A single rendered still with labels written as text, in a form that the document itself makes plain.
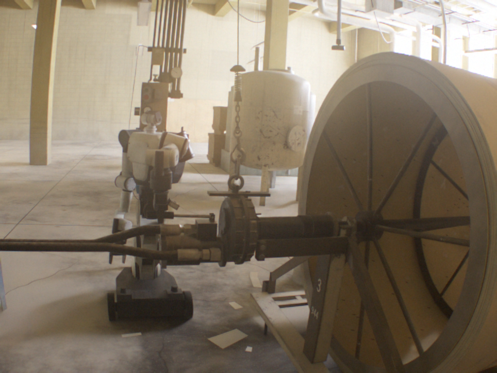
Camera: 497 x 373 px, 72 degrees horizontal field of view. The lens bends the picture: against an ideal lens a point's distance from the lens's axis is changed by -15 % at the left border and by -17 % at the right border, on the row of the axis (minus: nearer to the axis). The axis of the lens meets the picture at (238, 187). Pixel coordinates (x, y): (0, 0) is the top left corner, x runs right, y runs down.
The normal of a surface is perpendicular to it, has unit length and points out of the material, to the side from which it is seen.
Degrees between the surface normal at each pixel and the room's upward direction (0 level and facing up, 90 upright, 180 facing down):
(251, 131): 90
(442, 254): 55
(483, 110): 47
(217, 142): 90
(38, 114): 90
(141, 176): 91
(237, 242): 99
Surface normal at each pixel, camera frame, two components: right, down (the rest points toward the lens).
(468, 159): -0.97, -0.01
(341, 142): 0.20, 0.61
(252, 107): -0.50, 0.12
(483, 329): 0.24, 0.36
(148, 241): 0.25, -0.56
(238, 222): 0.25, -0.34
